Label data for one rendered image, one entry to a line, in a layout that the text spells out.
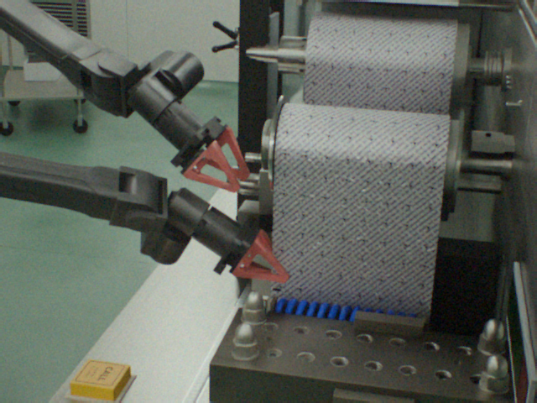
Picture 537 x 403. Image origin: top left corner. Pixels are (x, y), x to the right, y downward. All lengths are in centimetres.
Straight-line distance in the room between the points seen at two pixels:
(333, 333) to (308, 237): 14
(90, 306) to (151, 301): 195
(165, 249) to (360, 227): 29
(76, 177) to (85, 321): 221
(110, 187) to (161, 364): 32
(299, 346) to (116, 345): 38
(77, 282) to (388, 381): 271
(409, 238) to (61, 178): 49
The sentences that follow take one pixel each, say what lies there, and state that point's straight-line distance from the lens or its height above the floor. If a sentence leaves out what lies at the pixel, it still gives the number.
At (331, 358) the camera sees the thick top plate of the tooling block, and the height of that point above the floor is 103.
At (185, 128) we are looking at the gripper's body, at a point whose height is 128.
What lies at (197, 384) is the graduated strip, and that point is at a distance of 131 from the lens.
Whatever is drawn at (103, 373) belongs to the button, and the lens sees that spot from 131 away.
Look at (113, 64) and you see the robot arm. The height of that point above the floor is 136.
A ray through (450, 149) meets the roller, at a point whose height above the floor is 128.
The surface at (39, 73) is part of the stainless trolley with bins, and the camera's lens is 619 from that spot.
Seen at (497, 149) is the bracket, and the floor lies 128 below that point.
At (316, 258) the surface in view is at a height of 110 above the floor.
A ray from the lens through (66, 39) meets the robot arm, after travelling 135.
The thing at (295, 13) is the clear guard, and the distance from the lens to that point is 220.
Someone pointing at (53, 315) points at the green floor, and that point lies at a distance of 346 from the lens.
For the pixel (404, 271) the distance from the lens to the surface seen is 123.
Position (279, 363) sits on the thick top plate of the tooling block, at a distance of 112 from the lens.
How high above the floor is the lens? 161
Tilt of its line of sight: 21 degrees down
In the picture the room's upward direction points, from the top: 2 degrees clockwise
